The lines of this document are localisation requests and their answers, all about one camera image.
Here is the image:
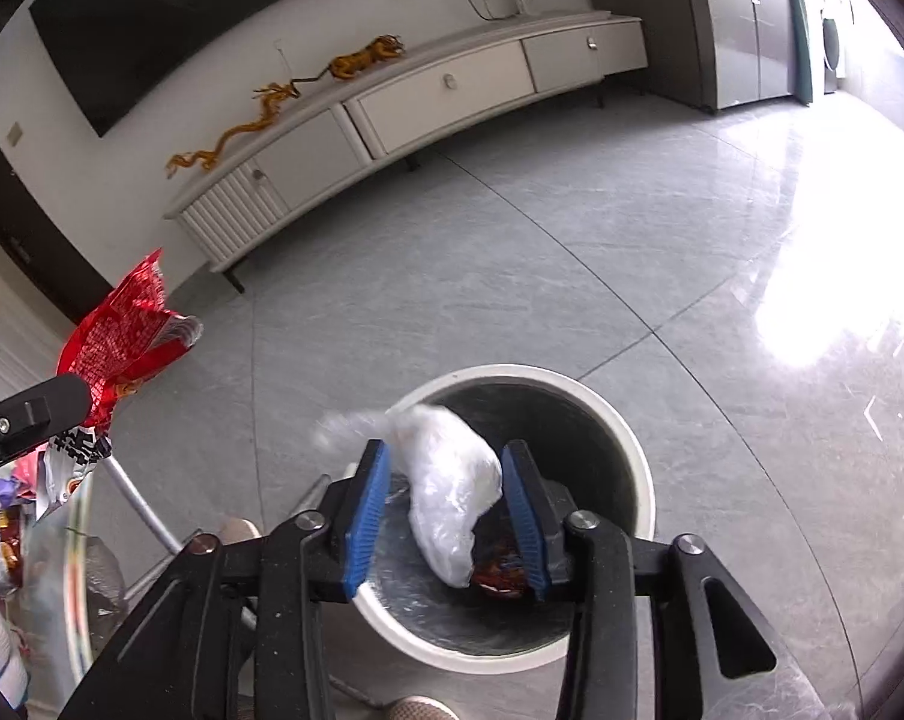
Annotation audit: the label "golden dragon ornament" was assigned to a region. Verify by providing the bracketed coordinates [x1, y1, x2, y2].
[167, 81, 301, 179]

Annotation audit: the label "grey refrigerator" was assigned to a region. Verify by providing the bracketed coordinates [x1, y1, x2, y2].
[692, 0, 812, 115]

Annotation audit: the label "red snack packet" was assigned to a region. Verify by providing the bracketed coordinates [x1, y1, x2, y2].
[35, 247, 204, 522]

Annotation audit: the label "white wall cupboards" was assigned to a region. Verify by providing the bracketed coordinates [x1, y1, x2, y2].
[0, 225, 75, 410]

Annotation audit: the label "clear plastic bag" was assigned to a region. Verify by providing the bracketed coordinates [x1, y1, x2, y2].
[313, 403, 504, 590]

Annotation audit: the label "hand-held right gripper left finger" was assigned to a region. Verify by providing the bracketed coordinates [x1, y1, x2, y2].
[58, 439, 393, 720]

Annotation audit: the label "white round bin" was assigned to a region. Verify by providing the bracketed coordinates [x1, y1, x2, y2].
[345, 364, 657, 674]

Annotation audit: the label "dark brown door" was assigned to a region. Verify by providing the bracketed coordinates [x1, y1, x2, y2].
[0, 118, 97, 325]

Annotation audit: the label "white washing machine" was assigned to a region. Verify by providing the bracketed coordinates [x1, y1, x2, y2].
[815, 0, 852, 95]

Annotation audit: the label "red crumpled wrapper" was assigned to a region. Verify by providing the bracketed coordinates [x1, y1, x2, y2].
[471, 521, 532, 601]

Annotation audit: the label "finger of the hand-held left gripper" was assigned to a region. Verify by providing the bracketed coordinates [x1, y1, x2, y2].
[0, 375, 88, 478]

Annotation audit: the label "landscape print table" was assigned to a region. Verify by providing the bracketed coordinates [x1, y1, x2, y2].
[17, 456, 198, 715]

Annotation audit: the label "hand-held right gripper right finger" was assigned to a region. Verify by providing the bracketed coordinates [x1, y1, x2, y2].
[501, 439, 828, 720]

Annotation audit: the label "golden tiger ornament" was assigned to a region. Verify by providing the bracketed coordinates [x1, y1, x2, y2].
[324, 34, 408, 82]

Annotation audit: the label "black wall television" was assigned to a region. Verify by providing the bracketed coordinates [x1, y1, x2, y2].
[28, 0, 432, 138]

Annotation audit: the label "white television cabinet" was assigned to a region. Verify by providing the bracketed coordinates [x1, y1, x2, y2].
[163, 9, 646, 293]

